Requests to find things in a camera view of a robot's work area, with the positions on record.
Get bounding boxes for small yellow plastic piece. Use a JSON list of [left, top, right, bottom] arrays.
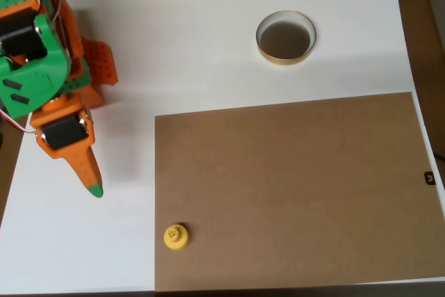
[[163, 223, 191, 251]]

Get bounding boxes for round shallow metal dish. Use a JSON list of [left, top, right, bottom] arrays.
[[255, 10, 318, 67]]

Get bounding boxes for white red servo cable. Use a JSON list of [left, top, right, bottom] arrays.
[[0, 109, 38, 135]]

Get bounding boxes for brown fibreboard sheet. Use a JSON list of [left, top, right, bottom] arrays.
[[154, 91, 445, 293]]

